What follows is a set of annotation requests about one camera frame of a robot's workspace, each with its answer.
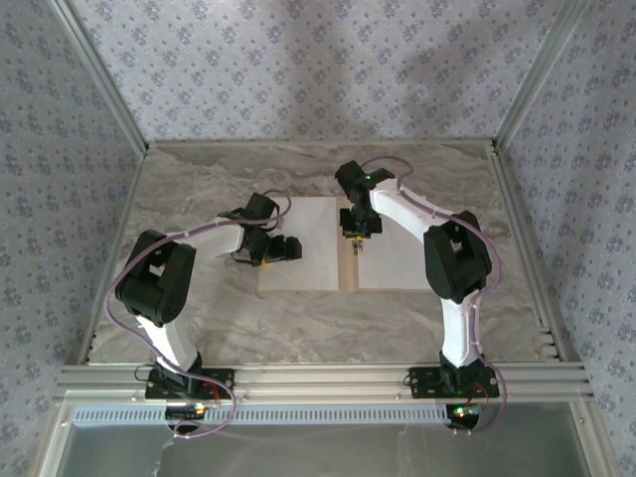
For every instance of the aluminium table edge rail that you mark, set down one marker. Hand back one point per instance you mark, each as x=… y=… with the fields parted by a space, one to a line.
x=526 y=248
x=119 y=223

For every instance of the aluminium corner post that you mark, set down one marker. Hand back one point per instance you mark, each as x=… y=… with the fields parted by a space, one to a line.
x=541 y=74
x=99 y=74

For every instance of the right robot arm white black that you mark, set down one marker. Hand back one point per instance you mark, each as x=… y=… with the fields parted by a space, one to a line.
x=397 y=208

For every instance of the brown cardboard folder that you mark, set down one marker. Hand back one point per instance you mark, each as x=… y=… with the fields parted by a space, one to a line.
x=348 y=273

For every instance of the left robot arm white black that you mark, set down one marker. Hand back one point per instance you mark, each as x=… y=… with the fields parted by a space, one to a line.
x=218 y=241

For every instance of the silver metal folder clip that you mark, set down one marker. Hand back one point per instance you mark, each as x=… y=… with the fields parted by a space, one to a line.
x=358 y=246

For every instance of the white paper sheet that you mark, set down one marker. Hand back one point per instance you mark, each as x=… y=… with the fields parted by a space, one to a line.
x=392 y=268
x=308 y=248

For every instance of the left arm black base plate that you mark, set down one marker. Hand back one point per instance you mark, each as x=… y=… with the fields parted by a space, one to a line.
x=218 y=377

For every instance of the grey metal sheet panel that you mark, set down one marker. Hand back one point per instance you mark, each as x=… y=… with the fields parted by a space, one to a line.
x=318 y=452

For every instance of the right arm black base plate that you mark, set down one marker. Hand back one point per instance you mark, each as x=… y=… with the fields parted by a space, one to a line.
x=422 y=382

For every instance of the aluminium rail beam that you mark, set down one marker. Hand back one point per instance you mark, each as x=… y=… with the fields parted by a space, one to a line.
x=318 y=382

